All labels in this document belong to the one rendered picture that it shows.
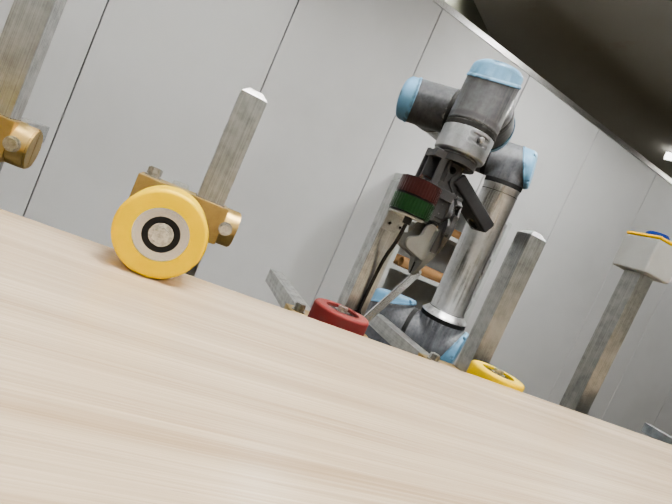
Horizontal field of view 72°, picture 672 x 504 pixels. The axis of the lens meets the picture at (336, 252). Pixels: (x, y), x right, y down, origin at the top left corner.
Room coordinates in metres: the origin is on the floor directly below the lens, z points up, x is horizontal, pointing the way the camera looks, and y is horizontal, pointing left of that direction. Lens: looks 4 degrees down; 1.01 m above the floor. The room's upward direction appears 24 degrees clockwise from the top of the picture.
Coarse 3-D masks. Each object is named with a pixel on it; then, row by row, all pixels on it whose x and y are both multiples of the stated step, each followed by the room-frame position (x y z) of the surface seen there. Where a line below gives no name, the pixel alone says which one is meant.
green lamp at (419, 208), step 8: (400, 192) 0.63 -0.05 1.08; (392, 200) 0.64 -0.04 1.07; (400, 200) 0.63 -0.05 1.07; (408, 200) 0.62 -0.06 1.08; (416, 200) 0.62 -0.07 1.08; (400, 208) 0.63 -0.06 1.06; (408, 208) 0.62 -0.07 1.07; (416, 208) 0.62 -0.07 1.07; (424, 208) 0.62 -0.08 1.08; (432, 208) 0.63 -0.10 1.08; (424, 216) 0.63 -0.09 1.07
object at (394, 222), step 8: (416, 176) 0.63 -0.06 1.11; (408, 192) 0.63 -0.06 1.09; (424, 200) 0.62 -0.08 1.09; (392, 208) 0.66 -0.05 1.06; (392, 216) 0.67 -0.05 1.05; (400, 216) 0.68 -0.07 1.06; (408, 216) 0.63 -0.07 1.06; (416, 216) 0.63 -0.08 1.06; (384, 224) 0.67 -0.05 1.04; (392, 224) 0.68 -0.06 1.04; (400, 224) 0.68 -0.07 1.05; (408, 224) 0.64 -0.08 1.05; (392, 232) 0.68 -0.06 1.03; (400, 232) 0.65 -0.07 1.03; (392, 248) 0.65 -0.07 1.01; (384, 256) 0.66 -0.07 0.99; (376, 272) 0.67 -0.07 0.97; (368, 288) 0.67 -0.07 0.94; (360, 304) 0.67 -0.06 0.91; (360, 312) 0.68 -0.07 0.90
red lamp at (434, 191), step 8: (408, 176) 0.63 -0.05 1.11; (400, 184) 0.64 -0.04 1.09; (408, 184) 0.63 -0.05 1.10; (416, 184) 0.62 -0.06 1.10; (424, 184) 0.62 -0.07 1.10; (432, 184) 0.62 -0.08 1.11; (416, 192) 0.62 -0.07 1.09; (424, 192) 0.62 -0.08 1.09; (432, 192) 0.62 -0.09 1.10; (440, 192) 0.64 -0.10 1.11; (432, 200) 0.63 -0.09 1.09
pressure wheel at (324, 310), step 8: (320, 304) 0.60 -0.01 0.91; (328, 304) 0.63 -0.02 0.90; (336, 304) 0.64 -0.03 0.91; (312, 312) 0.60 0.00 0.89; (320, 312) 0.59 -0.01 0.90; (328, 312) 0.58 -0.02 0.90; (336, 312) 0.58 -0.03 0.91; (344, 312) 0.61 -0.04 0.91; (352, 312) 0.64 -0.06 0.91; (320, 320) 0.59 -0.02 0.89; (328, 320) 0.58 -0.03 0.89; (336, 320) 0.58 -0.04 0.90; (344, 320) 0.58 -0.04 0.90; (352, 320) 0.58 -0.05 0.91; (360, 320) 0.60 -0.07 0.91; (344, 328) 0.58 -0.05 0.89; (352, 328) 0.58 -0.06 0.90; (360, 328) 0.59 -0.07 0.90
